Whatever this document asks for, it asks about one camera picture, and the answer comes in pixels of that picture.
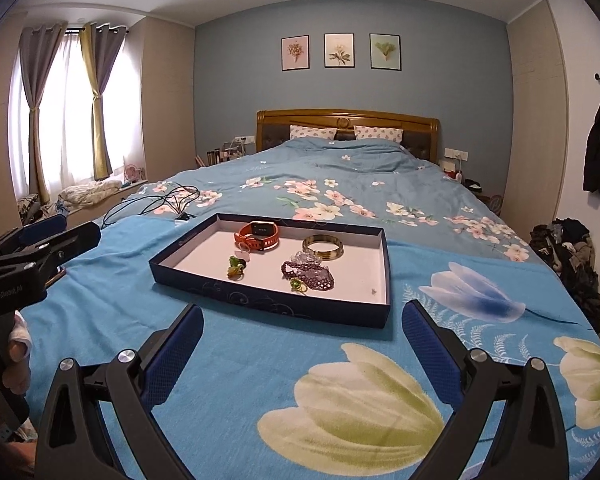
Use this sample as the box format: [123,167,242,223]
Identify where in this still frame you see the dark red beaded bracelet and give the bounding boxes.
[279,259,336,292]

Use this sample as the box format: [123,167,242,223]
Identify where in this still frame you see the dark blue jewelry tray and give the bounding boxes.
[149,214,391,330]

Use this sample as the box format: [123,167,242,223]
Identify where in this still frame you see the left hand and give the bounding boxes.
[3,311,32,396]

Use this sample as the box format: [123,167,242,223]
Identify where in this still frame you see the folded blanket on sill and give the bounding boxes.
[58,179,122,209]

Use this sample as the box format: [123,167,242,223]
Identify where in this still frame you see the light blue flower blanket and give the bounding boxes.
[23,216,600,479]

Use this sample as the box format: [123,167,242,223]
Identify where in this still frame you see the pile of dark clothes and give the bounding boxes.
[529,218,600,335]

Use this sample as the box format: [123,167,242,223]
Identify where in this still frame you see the grey yellow curtain left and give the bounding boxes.
[18,23,67,204]

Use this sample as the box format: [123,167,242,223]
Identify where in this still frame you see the grey yellow curtain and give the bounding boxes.
[79,23,126,181]
[18,23,67,204]

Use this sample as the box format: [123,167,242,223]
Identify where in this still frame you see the grey yellow curtain right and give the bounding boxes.
[79,23,126,181]

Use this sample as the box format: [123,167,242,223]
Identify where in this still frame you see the orange smart watch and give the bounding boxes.
[234,221,279,252]

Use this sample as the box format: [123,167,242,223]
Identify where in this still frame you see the cluttered nightstand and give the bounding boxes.
[195,136,256,168]

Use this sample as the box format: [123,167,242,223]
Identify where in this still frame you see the tortoiseshell bangle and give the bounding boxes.
[302,234,344,261]

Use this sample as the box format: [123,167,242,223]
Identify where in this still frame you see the floral blue duvet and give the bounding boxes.
[100,138,540,263]

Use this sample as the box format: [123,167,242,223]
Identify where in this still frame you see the wooden bed headboard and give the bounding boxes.
[256,108,440,164]

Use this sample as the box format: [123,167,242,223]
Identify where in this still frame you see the left floral pillow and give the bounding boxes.
[289,125,338,141]

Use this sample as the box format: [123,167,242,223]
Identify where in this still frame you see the floral pillow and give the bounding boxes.
[289,125,338,141]
[353,125,403,144]

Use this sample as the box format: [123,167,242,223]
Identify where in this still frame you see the right floral pillow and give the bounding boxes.
[353,125,403,144]

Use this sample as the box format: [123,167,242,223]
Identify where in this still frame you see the pink framed flower picture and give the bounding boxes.
[280,35,310,72]

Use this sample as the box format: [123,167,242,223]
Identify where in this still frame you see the white framed flower picture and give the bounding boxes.
[324,32,355,68]

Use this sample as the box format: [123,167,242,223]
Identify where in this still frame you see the black charger cable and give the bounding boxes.
[100,182,202,231]

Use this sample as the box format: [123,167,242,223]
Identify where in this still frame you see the pink charm with cord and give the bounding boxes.
[234,249,250,262]

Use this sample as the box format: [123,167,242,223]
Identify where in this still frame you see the wall power socket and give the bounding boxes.
[444,148,468,162]

